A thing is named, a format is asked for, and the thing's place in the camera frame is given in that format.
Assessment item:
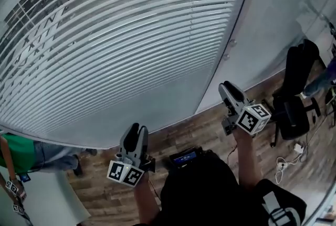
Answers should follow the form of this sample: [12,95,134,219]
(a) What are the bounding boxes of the white slatted window blinds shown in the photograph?
[0,0,245,150]

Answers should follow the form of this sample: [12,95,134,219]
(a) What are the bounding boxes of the white table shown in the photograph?
[0,169,92,226]

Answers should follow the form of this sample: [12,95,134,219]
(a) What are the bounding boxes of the person's right forearm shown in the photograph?
[232,128,264,192]

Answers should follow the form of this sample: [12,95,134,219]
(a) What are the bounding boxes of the black chest-mounted device with screen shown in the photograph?
[169,146,203,169]

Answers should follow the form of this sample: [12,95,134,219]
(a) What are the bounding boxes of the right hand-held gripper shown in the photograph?
[218,80,272,137]

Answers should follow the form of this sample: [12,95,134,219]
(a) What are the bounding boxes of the person's left forearm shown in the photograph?
[133,174,161,226]

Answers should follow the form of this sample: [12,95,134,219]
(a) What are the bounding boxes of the white cable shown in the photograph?
[275,153,308,184]

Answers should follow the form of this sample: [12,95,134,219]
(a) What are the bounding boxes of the black office chair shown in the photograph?
[261,38,322,147]

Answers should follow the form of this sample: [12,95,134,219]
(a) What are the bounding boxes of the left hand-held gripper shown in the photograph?
[106,123,157,189]

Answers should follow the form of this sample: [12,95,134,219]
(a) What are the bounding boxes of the person's black printed shirt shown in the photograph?
[156,149,308,226]

